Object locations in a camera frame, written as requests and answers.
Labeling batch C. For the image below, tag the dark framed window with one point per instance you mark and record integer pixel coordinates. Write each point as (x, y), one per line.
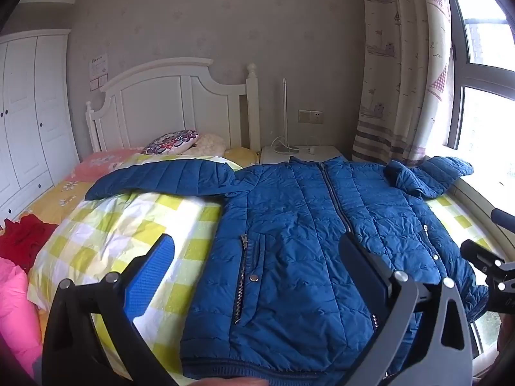
(487, 120)

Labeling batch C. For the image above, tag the yellow pillow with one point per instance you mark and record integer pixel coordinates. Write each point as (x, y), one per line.
(241, 155)

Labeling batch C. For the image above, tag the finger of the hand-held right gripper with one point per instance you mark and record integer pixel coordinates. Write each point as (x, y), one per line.
(472, 251)
(505, 217)

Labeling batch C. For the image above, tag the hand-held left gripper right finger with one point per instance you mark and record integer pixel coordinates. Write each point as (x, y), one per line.
(364, 273)

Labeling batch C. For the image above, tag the yellow checked bed cover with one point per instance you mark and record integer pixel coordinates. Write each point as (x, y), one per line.
(120, 225)

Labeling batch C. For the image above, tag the pink garment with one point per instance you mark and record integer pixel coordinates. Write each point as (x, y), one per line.
(16, 309)

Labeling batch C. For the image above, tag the white pole lamp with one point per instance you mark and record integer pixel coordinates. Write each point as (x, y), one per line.
(285, 108)

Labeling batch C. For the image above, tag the wall light switch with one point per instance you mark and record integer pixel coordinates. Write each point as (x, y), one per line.
(99, 83)

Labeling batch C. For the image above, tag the white paper wall notice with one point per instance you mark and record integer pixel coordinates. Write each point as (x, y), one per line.
(98, 64)

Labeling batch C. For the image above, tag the blue puffer jacket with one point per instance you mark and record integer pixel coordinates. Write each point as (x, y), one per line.
(289, 229)

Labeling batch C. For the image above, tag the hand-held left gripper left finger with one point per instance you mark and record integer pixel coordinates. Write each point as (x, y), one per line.
(149, 273)

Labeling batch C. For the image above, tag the white bed headboard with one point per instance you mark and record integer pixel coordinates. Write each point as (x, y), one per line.
(153, 108)

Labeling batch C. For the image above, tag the patterned round cushion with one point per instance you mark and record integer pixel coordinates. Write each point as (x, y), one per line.
(171, 141)

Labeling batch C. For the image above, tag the white wardrobe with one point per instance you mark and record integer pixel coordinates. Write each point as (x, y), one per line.
(24, 128)

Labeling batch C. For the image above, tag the red garment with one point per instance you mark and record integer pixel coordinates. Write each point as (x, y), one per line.
(24, 241)

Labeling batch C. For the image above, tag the printed cream curtain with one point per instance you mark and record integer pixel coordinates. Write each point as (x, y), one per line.
(394, 68)

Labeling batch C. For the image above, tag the pink floral pillow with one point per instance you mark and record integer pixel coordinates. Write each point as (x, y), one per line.
(104, 163)

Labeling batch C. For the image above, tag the beige wall socket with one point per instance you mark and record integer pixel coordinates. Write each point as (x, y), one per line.
(310, 116)

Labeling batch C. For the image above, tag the cream pillow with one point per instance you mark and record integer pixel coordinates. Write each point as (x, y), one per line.
(211, 144)

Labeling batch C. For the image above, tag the white nightstand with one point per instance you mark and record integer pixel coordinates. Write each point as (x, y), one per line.
(281, 157)

